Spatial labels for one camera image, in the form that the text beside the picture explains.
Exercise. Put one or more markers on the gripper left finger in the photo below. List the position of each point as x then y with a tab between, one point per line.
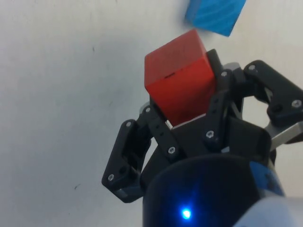
124	160

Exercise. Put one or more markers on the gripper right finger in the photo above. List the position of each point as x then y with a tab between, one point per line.
279	89

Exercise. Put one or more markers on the red cube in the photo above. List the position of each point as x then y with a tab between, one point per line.
180	78

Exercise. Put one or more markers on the blue cube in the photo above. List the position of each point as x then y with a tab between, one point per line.
213	16

